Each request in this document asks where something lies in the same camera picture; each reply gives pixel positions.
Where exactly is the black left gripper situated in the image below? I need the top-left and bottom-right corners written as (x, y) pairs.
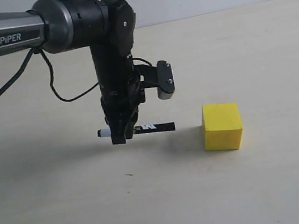
top-left (99, 76), bottom-right (144, 145)

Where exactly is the black and white marker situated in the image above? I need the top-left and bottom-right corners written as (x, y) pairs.
top-left (97, 122), bottom-right (176, 138)

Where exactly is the yellow foam cube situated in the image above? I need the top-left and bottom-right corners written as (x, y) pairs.
top-left (202, 102), bottom-right (243, 151)

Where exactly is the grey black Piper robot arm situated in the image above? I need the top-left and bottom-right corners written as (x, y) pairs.
top-left (0, 0), bottom-right (140, 145)

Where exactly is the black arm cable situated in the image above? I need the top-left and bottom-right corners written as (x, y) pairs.
top-left (0, 0), bottom-right (161, 119)

